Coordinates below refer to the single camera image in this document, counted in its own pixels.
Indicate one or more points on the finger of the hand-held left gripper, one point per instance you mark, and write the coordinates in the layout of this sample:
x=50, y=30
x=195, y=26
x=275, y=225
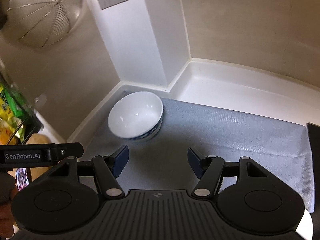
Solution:
x=67, y=151

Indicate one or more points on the yellow packet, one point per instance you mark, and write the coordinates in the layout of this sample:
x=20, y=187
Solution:
x=6, y=127

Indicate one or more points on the green packet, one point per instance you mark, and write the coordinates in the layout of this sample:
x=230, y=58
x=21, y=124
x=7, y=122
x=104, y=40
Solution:
x=16, y=105

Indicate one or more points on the grey mat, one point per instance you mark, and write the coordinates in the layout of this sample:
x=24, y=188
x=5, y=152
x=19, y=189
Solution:
x=225, y=135

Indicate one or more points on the white bowl with blue pattern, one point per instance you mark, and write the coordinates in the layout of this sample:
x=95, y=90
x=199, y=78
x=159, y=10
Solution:
x=135, y=115

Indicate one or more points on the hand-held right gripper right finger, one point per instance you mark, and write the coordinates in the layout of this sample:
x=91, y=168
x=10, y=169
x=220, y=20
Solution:
x=195, y=162

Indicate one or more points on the black smartphone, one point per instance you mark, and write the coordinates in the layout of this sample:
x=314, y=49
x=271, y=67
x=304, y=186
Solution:
x=23, y=180

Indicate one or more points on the person's left hand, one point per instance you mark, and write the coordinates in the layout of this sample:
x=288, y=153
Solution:
x=6, y=205

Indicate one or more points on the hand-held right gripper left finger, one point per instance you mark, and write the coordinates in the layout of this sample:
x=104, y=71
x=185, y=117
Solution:
x=120, y=161

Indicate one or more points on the metal mesh strainer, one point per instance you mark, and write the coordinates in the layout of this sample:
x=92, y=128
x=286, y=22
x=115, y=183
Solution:
x=45, y=12

